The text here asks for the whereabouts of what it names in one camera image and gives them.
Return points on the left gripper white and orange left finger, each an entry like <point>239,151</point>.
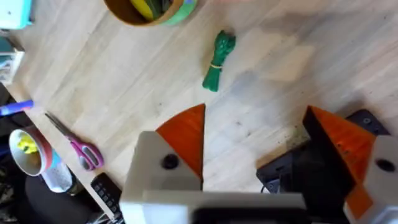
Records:
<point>174,155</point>

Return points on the left gripper white and orange right finger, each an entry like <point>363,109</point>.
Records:
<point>357,155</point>

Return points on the black remote keypad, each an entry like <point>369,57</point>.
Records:
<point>107,193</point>

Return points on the green toy asparagus bundle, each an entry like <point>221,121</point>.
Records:
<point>219,59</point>

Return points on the tape rolls stack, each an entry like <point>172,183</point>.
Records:
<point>37,155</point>

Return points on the toy tub with vegetables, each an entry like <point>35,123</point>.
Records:
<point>149,11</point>

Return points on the blue pen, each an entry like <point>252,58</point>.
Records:
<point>15,107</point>

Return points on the light blue box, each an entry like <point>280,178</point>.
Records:
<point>14,12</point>

